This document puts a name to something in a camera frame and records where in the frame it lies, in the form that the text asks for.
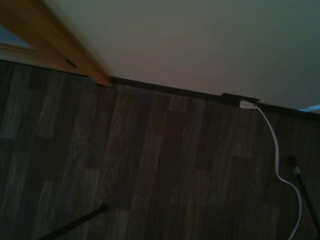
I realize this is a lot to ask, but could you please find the dark baseboard strip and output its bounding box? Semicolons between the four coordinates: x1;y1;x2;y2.
109;76;320;122

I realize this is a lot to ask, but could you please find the white power plug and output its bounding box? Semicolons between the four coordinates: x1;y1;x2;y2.
239;99;259;110

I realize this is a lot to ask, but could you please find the wooden door with panel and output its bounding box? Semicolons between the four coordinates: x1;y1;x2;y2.
0;0;97;81

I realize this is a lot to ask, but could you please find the black tripod leg silver band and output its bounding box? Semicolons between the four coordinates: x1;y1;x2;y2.
286;155;320;225

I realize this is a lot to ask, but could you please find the dark wall outlet plate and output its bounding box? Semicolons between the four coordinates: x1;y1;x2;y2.
221;92;260;107

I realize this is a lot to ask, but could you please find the wooden door frame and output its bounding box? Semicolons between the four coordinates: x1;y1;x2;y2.
4;0;114;88

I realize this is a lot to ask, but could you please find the white flat power cable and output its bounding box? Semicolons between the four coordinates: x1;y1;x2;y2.
255;105;303;240

